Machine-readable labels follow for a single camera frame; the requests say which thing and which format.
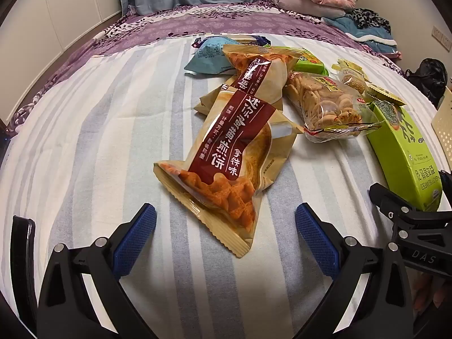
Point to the bright green snack packet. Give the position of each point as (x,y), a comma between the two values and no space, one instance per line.
(310,63)

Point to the clear bag of biscuits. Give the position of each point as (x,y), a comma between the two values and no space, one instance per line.
(325,106)

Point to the blue fleece blanket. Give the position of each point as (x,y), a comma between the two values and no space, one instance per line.
(367,39)

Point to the white wardrobe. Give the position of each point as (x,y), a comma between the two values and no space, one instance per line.
(53,24)

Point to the small tan egg roll packet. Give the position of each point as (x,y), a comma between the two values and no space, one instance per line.
(279,74)

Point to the wall socket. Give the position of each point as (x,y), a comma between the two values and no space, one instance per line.
(447,42)
(438,32)

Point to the clear sesame snack packet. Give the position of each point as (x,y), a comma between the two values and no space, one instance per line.
(353,81)

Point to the blue white striped blanket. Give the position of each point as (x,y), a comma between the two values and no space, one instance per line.
(106,148)

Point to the purple floral bedsheet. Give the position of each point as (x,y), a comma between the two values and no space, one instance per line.
(159,24)

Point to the cream perforated plastic basket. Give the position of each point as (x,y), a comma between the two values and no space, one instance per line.
(445,127)

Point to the large tan egg roll packet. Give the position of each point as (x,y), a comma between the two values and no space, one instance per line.
(226,141)

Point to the pink patterned cloth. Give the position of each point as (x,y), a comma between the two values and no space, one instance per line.
(388,53)

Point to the yellow snack packet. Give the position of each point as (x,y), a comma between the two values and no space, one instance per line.
(386,96)

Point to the black bag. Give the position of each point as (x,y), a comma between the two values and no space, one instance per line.
(429,74)

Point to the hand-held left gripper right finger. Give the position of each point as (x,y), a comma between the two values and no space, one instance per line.
(316,240)

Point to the leopard print cloth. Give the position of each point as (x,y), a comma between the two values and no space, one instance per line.
(369,19)

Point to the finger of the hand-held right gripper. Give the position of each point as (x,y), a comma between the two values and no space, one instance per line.
(445,177)
(386,196)

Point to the green cardboard snack box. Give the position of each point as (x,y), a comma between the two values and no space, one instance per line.
(402,155)

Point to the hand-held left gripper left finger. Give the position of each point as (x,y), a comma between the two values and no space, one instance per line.
(136,240)

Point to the light blue snack packet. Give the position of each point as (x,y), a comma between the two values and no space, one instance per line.
(212,58)

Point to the person's right hand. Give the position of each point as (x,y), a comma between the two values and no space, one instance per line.
(429,291)

